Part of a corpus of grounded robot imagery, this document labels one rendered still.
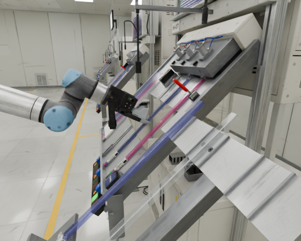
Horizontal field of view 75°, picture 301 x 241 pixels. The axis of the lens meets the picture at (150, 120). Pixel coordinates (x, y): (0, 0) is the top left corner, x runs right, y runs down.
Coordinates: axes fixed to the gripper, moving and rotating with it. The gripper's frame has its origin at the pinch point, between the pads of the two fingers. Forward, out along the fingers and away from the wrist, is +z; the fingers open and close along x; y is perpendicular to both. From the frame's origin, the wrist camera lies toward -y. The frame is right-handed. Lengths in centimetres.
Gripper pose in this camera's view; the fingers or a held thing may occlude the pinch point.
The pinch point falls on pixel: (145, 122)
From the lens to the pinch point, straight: 82.3
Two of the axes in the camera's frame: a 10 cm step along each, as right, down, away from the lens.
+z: 8.3, 4.2, 3.5
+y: 4.9, -8.6, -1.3
